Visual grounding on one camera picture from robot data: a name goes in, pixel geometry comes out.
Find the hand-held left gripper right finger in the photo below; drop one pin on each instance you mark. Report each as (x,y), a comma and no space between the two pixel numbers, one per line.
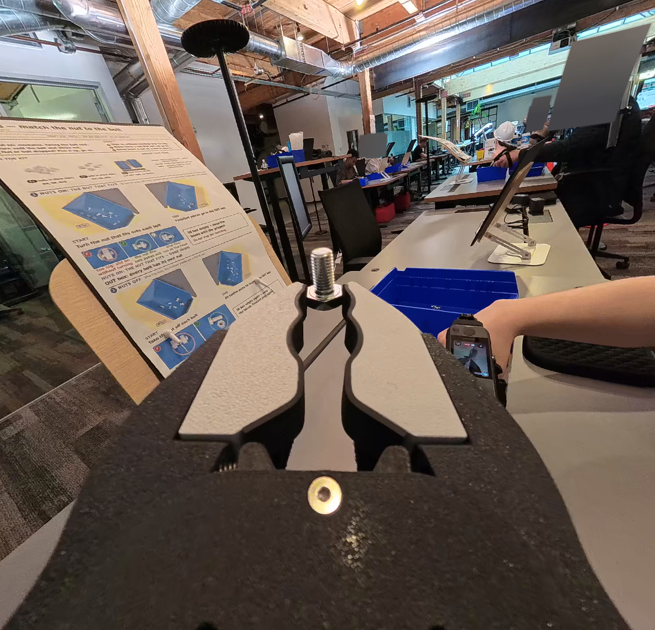
(404,379)

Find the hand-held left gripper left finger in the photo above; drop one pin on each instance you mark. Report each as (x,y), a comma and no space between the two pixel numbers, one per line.
(240,379)

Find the blue plastic parts bin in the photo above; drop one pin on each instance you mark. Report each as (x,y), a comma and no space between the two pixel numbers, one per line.
(409,287)

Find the large silver hex bolt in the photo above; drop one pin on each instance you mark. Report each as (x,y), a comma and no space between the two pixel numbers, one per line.
(322,272)

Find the person's right forearm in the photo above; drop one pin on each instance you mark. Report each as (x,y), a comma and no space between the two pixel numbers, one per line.
(588,308)

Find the person's right hand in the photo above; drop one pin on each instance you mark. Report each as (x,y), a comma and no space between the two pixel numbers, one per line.
(504,320)

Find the tilted board on stand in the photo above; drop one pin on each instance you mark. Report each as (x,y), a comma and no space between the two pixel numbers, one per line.
(504,195)

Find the black power adapter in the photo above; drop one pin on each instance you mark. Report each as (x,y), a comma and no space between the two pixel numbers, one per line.
(537,203)

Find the black mesh office chair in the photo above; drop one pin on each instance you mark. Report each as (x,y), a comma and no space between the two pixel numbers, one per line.
(353,221)

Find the distant blue bin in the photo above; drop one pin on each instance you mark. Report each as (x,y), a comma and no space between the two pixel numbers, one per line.
(491,174)

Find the curved instruction board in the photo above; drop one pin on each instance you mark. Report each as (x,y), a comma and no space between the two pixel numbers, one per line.
(445,147)

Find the wooden instruction board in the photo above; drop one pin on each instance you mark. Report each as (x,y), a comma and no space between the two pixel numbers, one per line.
(128,221)

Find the wooden support column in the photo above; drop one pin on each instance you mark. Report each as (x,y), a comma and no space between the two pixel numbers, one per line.
(148,52)

